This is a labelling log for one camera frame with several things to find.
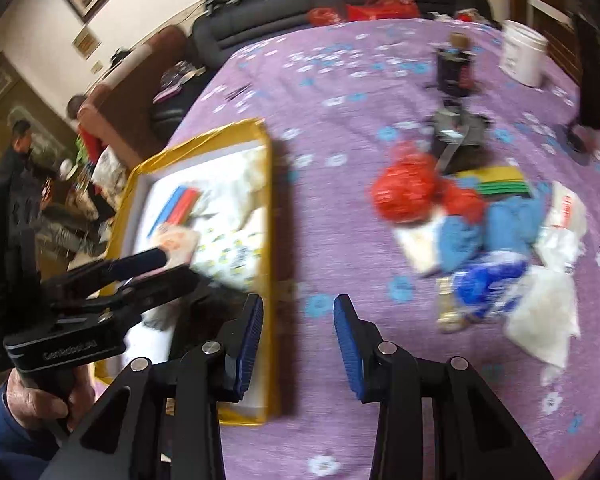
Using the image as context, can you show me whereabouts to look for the blue red sponge pack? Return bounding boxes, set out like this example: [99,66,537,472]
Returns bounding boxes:
[148,185,200,237]

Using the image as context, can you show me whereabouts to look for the yellow green sponge pack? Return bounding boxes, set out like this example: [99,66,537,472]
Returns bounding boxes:
[452,166,529,196]

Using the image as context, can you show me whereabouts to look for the purple floral tablecloth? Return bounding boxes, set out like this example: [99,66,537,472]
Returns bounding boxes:
[172,20,600,479]

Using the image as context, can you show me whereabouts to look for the brown armchair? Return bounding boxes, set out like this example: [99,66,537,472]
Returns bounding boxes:
[78,25,186,169]

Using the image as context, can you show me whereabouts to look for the white cloth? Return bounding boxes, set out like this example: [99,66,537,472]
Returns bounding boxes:
[230,153,266,212]

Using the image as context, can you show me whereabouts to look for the person in background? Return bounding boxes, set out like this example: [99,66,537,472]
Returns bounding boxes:
[0,119,55,228]

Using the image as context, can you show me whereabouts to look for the black clamp device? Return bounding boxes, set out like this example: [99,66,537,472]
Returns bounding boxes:
[428,98,492,174]

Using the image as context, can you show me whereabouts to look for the pink tissue pack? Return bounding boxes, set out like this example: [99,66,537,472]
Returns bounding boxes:
[155,224,200,269]

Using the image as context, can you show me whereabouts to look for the small red bag ball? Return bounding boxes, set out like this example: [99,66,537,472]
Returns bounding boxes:
[441,180,486,224]

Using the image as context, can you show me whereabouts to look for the yellow-edged white foam tray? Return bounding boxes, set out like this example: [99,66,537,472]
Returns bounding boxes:
[107,119,279,426]

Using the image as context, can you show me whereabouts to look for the red bags on sofa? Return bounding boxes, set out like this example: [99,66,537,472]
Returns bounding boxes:
[308,0,422,26]

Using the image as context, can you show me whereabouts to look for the white plastic bag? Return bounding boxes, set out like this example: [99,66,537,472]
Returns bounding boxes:
[503,263,582,371]

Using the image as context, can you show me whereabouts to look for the black pen holder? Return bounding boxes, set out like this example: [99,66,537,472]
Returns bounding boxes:
[436,32,475,98]

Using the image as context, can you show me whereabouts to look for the blue cloth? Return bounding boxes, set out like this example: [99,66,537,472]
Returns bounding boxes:
[437,196,546,273]

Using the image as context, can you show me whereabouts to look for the person's left hand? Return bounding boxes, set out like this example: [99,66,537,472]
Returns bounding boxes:
[5,365,95,430]

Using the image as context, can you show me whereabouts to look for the white red-print packet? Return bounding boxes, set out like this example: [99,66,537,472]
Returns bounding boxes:
[544,181,588,238]

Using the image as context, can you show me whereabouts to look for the red plastic bag ball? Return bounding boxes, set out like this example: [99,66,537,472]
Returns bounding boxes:
[370,152,439,223]

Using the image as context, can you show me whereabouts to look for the black phone stand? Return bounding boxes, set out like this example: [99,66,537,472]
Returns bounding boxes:
[554,14,600,166]

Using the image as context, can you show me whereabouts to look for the white plastic jar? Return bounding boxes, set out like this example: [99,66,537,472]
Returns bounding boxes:
[498,20,548,88]

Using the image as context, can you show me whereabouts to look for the white floral tissue pack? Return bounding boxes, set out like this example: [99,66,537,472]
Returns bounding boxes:
[190,207,266,290]

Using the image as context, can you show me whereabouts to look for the black leather sofa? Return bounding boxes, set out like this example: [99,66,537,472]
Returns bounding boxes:
[149,0,495,141]

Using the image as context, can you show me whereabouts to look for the blue white snack packet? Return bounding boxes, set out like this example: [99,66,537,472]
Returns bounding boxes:
[451,250,530,322]

